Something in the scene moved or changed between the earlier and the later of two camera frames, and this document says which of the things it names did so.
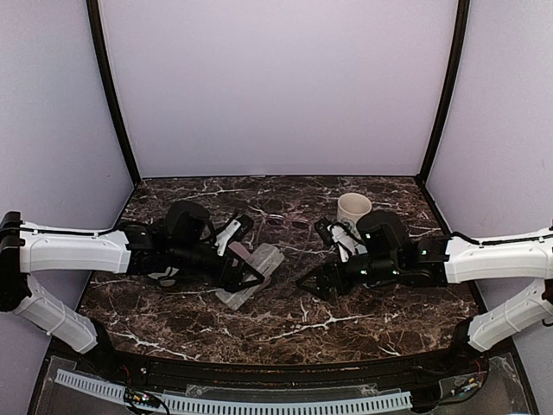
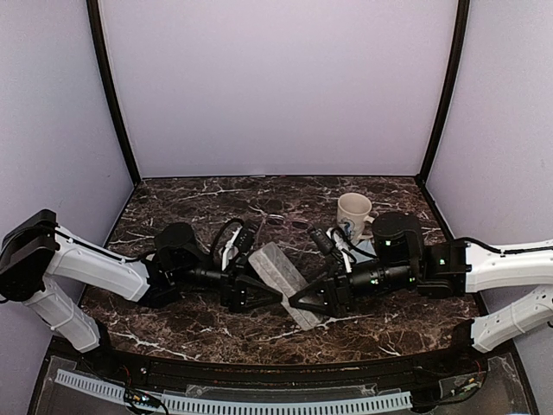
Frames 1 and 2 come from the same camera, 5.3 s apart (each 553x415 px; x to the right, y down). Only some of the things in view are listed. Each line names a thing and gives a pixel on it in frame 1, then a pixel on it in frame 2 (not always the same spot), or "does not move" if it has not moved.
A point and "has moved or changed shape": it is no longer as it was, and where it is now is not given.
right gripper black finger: x=325 y=281 → x=318 y=296
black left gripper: x=222 y=281 → x=234 y=292
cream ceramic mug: x=352 y=206 does not move
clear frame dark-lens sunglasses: x=280 y=220 does not move
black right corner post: x=443 y=118 does not move
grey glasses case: x=265 y=258 has moved or changed shape
